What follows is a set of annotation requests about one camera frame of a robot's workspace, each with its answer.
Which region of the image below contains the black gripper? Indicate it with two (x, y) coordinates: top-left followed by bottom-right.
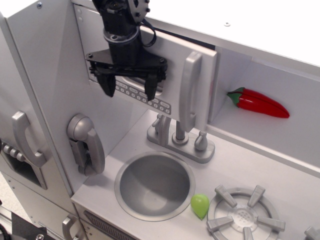
(85, 43), (168, 100)

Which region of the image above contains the white microwave door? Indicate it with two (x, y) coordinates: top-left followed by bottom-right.
(74, 1), (217, 132)

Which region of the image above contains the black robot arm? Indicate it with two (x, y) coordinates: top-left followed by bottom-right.
(85, 0), (168, 101)

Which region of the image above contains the grey toy telephone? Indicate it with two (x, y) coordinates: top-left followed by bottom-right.
(67, 113), (105, 177)

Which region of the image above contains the grey toy faucet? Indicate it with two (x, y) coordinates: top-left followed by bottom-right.
(147, 114), (216, 164)

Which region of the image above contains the round metal sink bowl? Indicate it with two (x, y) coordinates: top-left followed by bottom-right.
(114, 151), (196, 222)

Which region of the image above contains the white toy kitchen cabinet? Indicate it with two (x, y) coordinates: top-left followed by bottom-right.
(0, 0), (320, 240)

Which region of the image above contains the red toy chili pepper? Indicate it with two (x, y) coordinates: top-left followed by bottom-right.
(226, 87), (290, 119)

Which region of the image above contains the green toy pear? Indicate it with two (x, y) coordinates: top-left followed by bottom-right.
(190, 193), (210, 220)

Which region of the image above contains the grey toy stove burner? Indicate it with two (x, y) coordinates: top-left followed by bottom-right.
(206, 185), (286, 240)

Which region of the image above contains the grey fridge door handle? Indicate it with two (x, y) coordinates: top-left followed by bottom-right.
(11, 110), (47, 168)

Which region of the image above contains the grey oven door handle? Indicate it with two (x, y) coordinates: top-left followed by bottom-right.
(62, 216), (79, 240)

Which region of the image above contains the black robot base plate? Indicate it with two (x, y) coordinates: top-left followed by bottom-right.
(0, 205), (51, 240)

